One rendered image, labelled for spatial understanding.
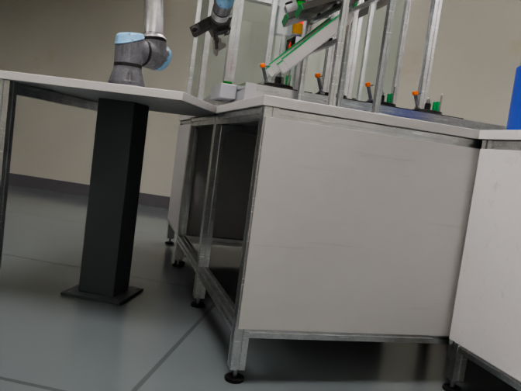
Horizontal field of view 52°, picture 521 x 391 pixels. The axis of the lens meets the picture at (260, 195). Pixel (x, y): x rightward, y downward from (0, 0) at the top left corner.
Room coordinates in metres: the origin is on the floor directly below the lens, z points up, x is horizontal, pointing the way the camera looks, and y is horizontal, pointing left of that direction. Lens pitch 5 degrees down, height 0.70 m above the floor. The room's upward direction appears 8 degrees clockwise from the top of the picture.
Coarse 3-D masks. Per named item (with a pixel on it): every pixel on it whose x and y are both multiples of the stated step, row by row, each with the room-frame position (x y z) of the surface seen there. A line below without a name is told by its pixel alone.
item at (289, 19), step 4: (352, 4) 2.08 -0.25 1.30; (288, 12) 1.98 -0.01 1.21; (292, 12) 1.98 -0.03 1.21; (320, 12) 2.05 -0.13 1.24; (288, 16) 1.98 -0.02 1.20; (292, 16) 1.98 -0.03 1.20; (308, 16) 2.04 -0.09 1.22; (312, 16) 2.08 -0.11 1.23; (284, 20) 2.05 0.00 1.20; (288, 20) 2.00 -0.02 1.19; (292, 20) 2.02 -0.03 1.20; (296, 20) 2.05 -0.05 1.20; (300, 20) 2.07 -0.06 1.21; (304, 20) 2.10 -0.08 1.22; (284, 24) 2.07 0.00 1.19; (288, 24) 2.08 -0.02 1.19; (292, 24) 2.10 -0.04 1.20
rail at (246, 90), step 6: (240, 84) 2.19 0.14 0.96; (246, 84) 2.11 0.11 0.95; (252, 84) 2.11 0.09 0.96; (240, 90) 2.21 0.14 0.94; (246, 90) 2.11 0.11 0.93; (252, 90) 2.11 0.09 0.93; (210, 96) 2.84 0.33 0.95; (240, 96) 2.16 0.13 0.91; (246, 96) 2.11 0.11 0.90; (252, 96) 2.11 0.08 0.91; (210, 102) 2.82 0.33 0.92; (216, 102) 2.65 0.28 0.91; (222, 102) 2.52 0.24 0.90; (228, 102) 2.38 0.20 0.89
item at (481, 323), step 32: (480, 160) 1.71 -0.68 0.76; (512, 160) 1.57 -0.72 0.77; (480, 192) 1.68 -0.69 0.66; (512, 192) 1.55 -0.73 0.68; (480, 224) 1.66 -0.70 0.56; (512, 224) 1.53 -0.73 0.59; (480, 256) 1.64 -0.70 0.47; (512, 256) 1.51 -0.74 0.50; (480, 288) 1.61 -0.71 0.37; (512, 288) 1.49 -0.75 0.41; (480, 320) 1.59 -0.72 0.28; (512, 320) 1.47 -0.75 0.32; (448, 352) 1.72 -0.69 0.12; (480, 352) 1.57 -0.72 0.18; (512, 352) 1.45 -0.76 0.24; (448, 384) 1.72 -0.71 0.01; (512, 384) 1.44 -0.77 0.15
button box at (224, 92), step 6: (222, 84) 2.23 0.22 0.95; (228, 84) 2.24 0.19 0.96; (216, 90) 2.30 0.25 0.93; (222, 90) 2.23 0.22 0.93; (228, 90) 2.24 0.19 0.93; (234, 90) 2.25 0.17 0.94; (216, 96) 2.28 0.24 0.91; (222, 96) 2.23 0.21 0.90; (228, 96) 2.24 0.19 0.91; (234, 96) 2.25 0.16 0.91
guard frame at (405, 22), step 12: (408, 0) 3.39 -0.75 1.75; (408, 12) 3.39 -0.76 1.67; (204, 36) 3.07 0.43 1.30; (192, 48) 3.52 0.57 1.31; (204, 48) 3.04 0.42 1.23; (192, 60) 3.52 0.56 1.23; (204, 60) 3.04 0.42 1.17; (396, 60) 3.41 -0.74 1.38; (204, 72) 3.05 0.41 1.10; (396, 72) 3.38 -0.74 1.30; (204, 84) 3.05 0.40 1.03; (360, 84) 3.86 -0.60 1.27; (396, 84) 3.39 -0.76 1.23; (396, 96) 3.39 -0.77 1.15
